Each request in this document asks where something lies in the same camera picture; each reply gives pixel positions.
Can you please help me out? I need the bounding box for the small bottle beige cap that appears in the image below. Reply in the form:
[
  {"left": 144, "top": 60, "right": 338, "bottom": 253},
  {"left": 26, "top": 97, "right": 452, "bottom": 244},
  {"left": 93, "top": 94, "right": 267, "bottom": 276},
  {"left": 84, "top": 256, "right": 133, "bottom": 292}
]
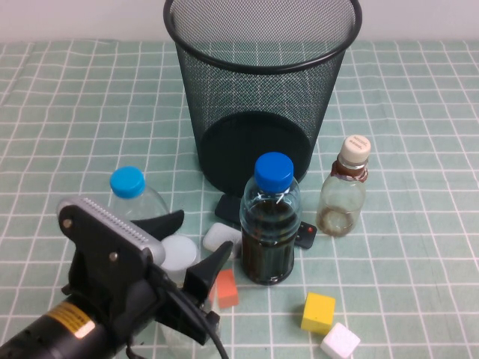
[{"left": 316, "top": 135, "right": 372, "bottom": 238}]

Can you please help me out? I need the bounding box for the orange cube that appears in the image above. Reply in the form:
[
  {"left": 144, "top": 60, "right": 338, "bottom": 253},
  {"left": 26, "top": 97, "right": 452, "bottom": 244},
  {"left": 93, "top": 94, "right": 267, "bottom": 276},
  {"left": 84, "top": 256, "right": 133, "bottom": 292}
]
[{"left": 211, "top": 269, "right": 240, "bottom": 310}]

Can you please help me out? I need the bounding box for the white rounded case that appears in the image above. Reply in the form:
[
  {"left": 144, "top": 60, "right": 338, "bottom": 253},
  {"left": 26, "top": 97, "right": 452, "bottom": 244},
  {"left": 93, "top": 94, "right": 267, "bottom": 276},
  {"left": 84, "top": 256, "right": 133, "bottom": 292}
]
[{"left": 202, "top": 222, "right": 243, "bottom": 259}]

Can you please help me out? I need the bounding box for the clear bottle light blue cap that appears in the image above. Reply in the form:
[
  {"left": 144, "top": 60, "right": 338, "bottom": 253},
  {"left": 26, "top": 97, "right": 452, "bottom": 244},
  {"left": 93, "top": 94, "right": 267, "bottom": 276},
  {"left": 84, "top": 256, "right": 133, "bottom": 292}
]
[{"left": 109, "top": 166, "right": 170, "bottom": 225}]

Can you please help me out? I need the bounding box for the dark liquid bottle blue cap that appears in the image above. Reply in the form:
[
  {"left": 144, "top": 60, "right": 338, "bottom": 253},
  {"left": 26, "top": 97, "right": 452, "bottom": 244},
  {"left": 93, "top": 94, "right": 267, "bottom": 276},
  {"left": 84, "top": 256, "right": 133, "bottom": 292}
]
[{"left": 239, "top": 152, "right": 302, "bottom": 286}]

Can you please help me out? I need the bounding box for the white cube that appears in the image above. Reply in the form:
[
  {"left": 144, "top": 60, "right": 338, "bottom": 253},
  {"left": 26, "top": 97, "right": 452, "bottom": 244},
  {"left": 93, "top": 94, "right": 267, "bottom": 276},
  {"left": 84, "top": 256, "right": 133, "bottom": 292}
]
[{"left": 320, "top": 322, "right": 361, "bottom": 359}]

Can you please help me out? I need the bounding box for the black mesh wastebasket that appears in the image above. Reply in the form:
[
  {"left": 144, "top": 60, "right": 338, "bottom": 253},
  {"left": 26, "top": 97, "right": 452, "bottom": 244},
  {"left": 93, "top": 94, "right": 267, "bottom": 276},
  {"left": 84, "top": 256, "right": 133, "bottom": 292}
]
[{"left": 162, "top": 0, "right": 363, "bottom": 197}]

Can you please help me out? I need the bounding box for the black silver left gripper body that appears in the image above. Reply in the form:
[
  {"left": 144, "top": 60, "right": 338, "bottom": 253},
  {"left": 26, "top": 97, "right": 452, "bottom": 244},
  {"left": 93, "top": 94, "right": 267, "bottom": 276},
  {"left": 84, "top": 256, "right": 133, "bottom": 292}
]
[{"left": 55, "top": 197, "right": 222, "bottom": 346}]

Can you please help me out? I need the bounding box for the yellow cube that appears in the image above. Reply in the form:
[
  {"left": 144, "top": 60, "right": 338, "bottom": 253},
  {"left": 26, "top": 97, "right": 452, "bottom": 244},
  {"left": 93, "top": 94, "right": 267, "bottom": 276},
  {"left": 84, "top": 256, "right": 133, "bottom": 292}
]
[{"left": 300, "top": 292, "right": 337, "bottom": 335}]

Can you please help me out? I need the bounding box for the clear bottle white cap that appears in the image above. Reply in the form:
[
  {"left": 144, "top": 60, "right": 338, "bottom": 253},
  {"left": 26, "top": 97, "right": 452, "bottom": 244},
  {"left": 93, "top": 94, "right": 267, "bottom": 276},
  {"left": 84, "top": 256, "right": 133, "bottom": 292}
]
[{"left": 156, "top": 234, "right": 222, "bottom": 359}]

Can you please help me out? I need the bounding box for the black remote control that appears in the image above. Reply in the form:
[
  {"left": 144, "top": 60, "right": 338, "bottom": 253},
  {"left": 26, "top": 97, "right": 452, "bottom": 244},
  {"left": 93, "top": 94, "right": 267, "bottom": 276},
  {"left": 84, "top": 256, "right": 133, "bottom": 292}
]
[{"left": 214, "top": 194, "right": 318, "bottom": 251}]

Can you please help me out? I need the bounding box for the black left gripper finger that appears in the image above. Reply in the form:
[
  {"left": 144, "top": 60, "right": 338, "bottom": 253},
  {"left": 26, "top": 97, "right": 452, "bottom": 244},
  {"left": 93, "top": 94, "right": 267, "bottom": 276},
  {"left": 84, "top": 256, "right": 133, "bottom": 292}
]
[
  {"left": 130, "top": 209, "right": 185, "bottom": 240},
  {"left": 185, "top": 241, "right": 234, "bottom": 302}
]

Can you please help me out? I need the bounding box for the green checked tablecloth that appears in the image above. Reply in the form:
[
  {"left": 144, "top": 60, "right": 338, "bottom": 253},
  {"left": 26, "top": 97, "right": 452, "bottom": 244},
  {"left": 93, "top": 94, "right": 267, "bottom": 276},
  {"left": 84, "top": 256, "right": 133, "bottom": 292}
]
[{"left": 0, "top": 39, "right": 479, "bottom": 359}]

